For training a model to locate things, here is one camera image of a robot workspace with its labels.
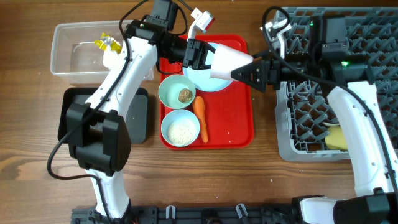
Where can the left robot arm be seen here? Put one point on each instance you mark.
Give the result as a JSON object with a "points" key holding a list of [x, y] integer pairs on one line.
{"points": [[96, 131]]}

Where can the grey dishwasher rack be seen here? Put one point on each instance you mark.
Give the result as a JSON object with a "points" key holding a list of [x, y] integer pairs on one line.
{"points": [[301, 109]]}

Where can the white tissue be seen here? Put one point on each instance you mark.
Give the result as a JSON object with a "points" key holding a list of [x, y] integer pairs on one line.
{"points": [[110, 59]]}

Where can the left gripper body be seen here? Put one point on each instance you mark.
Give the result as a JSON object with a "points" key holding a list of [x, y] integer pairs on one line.
{"points": [[191, 53]]}

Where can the yellow plastic cup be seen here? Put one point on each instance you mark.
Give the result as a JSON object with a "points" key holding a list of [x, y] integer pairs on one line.
{"points": [[336, 140]]}

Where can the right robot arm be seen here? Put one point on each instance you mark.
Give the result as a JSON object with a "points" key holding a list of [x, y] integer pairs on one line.
{"points": [[347, 81]]}

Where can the light blue bowl with rice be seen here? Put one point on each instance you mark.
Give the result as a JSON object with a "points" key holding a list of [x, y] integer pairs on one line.
{"points": [[180, 128]]}

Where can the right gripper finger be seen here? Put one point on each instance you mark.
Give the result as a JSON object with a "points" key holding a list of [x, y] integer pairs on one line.
{"points": [[264, 55], [253, 74]]}

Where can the clear plastic bin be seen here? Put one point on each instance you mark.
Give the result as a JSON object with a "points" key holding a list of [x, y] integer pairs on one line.
{"points": [[75, 56]]}

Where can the white plastic spoon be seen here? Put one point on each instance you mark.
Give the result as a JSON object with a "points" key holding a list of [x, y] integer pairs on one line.
{"points": [[327, 124]]}

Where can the brown round food piece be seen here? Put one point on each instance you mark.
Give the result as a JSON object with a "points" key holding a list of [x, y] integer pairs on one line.
{"points": [[185, 95]]}

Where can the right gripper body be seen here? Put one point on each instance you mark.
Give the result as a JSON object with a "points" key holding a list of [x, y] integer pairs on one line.
{"points": [[276, 74]]}

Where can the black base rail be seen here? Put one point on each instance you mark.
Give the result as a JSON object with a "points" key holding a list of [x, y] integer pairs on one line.
{"points": [[199, 214]]}

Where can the orange carrot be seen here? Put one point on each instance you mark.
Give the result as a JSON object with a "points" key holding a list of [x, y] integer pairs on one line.
{"points": [[199, 111]]}

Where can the green bowl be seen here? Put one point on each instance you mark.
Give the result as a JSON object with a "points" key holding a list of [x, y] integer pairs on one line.
{"points": [[170, 88]]}

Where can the yellow snack wrapper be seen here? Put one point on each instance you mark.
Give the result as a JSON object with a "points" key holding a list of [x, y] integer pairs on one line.
{"points": [[106, 41]]}

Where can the light blue plate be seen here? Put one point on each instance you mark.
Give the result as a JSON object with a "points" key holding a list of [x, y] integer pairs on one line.
{"points": [[202, 80]]}

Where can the black plastic tray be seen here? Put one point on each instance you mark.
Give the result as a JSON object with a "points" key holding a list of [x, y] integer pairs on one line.
{"points": [[136, 118]]}

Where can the pink plastic cup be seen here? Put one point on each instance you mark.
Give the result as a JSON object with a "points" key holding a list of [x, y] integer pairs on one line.
{"points": [[227, 59]]}

